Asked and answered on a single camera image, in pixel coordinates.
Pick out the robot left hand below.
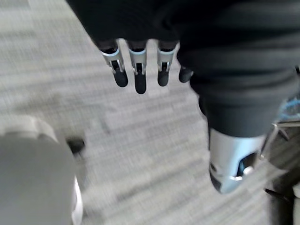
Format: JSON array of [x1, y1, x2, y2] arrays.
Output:
[[66, 0, 300, 194]]

